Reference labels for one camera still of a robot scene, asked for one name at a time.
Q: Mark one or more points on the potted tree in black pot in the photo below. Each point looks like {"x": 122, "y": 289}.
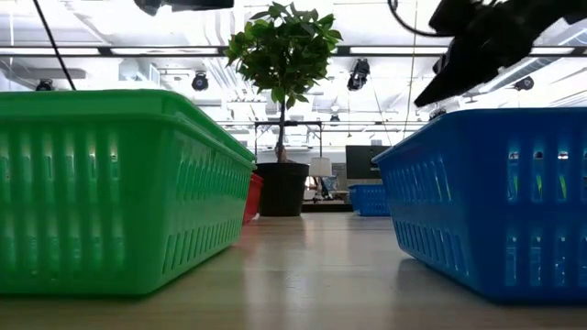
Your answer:
{"x": 284, "y": 55}

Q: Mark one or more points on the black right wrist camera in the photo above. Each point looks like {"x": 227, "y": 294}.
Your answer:
{"x": 454, "y": 16}

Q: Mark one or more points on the green plastic basket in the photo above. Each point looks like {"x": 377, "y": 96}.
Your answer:
{"x": 91, "y": 98}
{"x": 114, "y": 229}
{"x": 562, "y": 187}

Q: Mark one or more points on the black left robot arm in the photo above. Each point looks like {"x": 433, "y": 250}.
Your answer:
{"x": 192, "y": 3}

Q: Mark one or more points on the long ceiling light fixture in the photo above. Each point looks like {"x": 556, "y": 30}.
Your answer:
{"x": 165, "y": 51}
{"x": 394, "y": 51}

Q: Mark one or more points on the white lampshade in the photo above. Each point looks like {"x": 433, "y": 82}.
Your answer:
{"x": 320, "y": 167}

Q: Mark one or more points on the black aluminium rig frame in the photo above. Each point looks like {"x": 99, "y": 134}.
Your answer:
{"x": 328, "y": 207}

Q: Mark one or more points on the black computer monitor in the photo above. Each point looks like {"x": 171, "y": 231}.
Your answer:
{"x": 360, "y": 162}

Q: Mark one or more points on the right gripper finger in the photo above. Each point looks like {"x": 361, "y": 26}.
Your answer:
{"x": 458, "y": 75}

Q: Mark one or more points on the black ceiling spotlight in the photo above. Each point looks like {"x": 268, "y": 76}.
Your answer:
{"x": 524, "y": 83}
{"x": 44, "y": 85}
{"x": 200, "y": 81}
{"x": 359, "y": 74}

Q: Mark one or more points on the blue plastic basket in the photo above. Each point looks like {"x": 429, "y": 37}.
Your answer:
{"x": 481, "y": 206}
{"x": 369, "y": 200}

